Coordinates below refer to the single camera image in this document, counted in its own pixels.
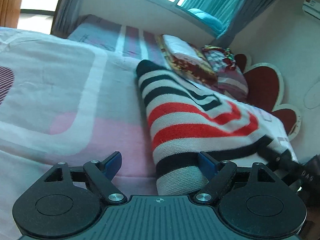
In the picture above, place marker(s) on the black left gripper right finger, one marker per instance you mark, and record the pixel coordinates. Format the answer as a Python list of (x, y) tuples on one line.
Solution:
[(251, 201)]

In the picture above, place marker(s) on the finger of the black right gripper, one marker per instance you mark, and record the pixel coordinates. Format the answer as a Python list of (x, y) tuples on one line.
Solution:
[(275, 158)]

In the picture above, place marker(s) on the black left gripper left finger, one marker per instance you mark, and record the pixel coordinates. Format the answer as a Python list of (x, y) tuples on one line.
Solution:
[(68, 201)]

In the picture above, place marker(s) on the striped white red black sweater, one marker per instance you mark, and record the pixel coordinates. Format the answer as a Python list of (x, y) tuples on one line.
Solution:
[(185, 120)]

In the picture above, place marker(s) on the colourful checked clothes pile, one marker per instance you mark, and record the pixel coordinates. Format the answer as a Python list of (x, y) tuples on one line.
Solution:
[(220, 59)]

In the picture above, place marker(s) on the red flower-shaped headboard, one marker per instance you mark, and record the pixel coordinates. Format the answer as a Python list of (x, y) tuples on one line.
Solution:
[(266, 91)]

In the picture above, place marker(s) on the striped maroon pillow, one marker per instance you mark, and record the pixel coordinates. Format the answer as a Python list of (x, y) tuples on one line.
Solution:
[(231, 80)]

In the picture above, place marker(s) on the folded red yellow blanket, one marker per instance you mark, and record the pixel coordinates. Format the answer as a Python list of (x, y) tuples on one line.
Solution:
[(200, 72)]

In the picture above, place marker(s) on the teal cushion on sill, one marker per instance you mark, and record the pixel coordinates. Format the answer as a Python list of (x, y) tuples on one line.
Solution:
[(214, 23)]

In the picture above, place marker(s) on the folded white cloth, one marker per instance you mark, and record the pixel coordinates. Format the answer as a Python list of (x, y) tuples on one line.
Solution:
[(179, 48)]

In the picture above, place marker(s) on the white air conditioner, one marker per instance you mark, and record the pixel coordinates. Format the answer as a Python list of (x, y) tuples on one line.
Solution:
[(312, 8)]

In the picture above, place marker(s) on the grey curtain right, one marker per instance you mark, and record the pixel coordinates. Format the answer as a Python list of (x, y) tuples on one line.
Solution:
[(244, 13)]

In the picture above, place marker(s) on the grey curtain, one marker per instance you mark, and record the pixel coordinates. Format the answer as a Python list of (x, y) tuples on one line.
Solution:
[(65, 17), (244, 13)]

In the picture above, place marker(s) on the grey curtain left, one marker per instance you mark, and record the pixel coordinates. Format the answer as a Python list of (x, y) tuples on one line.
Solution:
[(65, 17)]

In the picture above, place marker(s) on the brown wooden door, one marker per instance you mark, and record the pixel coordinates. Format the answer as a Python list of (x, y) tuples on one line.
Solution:
[(10, 13)]

